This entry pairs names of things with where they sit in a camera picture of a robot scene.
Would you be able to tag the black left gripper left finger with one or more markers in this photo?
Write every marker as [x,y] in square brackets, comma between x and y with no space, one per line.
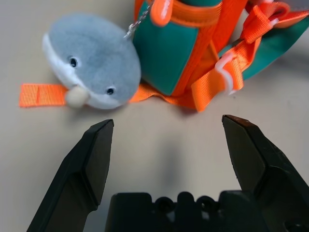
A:
[72,183]

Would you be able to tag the grey white plush seal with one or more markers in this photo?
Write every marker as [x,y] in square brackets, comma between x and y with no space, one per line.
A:
[91,55]

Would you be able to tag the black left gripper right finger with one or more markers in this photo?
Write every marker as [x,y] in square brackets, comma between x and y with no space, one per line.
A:
[270,178]

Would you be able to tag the orange teal backpack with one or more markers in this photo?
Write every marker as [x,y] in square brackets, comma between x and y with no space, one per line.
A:
[166,55]

